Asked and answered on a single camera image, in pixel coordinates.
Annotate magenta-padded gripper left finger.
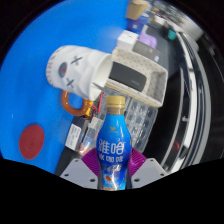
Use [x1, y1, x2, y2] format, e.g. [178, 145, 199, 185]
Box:
[60, 148, 100, 190]

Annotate black box, white label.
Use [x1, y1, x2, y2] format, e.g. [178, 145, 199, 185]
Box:
[64, 123, 88, 152]

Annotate clear organizer box, colourful parts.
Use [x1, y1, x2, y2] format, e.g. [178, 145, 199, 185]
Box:
[79, 116, 104, 155]

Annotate black wall shelf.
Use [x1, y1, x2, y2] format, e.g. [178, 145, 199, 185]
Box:
[143, 29, 209, 173]

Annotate white mug, brown handle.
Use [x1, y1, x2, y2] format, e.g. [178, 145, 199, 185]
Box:
[45, 44, 114, 118]

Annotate black device in crate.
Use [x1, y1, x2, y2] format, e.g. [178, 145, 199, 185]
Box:
[108, 61, 148, 92]

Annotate blue drink bottle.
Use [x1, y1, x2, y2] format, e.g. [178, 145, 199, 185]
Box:
[95, 95, 133, 192]

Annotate red and yellow tool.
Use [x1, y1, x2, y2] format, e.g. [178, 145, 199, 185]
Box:
[172, 139, 182, 152]

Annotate black flat case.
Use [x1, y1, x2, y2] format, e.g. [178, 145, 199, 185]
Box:
[54, 146, 76, 177]

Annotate blue box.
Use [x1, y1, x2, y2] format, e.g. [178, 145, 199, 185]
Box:
[127, 18, 148, 34]

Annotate purple box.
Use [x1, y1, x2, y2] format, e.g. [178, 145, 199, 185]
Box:
[138, 32, 158, 49]

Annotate teal plastic object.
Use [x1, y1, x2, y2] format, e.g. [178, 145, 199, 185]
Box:
[167, 29, 177, 41]

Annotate beige perforated crate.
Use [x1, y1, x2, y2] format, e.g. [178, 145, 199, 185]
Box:
[104, 47, 169, 109]

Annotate flat round red coaster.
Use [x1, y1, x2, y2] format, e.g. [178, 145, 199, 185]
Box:
[18, 123, 46, 161]

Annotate clear plastic drawer cabinet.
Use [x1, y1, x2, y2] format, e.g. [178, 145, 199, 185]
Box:
[138, 106, 158, 154]
[123, 97, 143, 148]

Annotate small white box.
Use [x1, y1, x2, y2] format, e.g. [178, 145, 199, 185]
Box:
[116, 29, 139, 52]

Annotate grey box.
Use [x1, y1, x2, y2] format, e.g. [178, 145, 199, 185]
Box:
[132, 40, 161, 63]

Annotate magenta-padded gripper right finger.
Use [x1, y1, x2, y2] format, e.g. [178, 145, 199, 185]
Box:
[128, 147, 168, 190]

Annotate yellow multimeter with red leads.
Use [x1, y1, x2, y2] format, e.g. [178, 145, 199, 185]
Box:
[83, 99, 101, 118]

